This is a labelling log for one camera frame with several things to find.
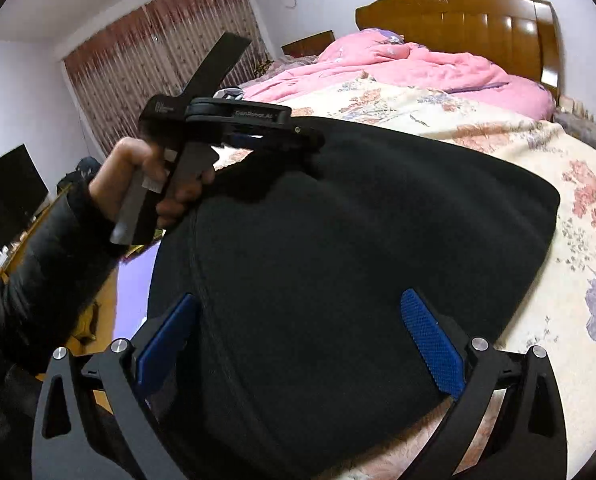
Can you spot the pink quilt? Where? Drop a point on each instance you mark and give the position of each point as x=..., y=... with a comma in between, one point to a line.
x=402, y=67

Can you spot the nightstand with grey floral cloth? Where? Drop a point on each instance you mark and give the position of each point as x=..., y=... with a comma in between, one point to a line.
x=587, y=130

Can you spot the brown patterned curtain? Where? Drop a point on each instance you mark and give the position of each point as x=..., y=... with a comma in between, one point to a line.
x=143, y=45

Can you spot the cream floral blanket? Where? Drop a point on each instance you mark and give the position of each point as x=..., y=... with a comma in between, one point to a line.
x=477, y=125

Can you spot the wooden headboard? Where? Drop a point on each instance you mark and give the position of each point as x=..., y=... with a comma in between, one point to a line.
x=452, y=22

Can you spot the dark bag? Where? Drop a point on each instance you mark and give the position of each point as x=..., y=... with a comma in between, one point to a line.
x=80, y=170

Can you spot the black television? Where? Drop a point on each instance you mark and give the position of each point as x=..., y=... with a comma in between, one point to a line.
x=8, y=190

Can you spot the person's left hand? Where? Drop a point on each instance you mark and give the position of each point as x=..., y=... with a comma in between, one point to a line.
x=110, y=180

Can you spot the purple floral pillow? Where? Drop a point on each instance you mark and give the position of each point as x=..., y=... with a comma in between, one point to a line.
x=390, y=35

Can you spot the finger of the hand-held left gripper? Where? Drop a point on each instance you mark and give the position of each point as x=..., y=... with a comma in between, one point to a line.
x=305, y=135

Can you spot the black pants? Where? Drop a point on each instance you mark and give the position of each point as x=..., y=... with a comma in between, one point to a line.
x=353, y=240

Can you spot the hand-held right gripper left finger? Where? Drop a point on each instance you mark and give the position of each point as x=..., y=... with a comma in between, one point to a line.
x=170, y=332

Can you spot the grey white garment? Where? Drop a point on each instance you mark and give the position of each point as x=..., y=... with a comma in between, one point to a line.
x=226, y=94

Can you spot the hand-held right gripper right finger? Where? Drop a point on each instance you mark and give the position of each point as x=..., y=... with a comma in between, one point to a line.
x=430, y=340

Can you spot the wooden nightstand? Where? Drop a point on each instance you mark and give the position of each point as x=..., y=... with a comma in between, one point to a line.
x=310, y=42

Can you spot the person's left forearm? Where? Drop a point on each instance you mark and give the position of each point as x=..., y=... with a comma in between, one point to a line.
x=43, y=270

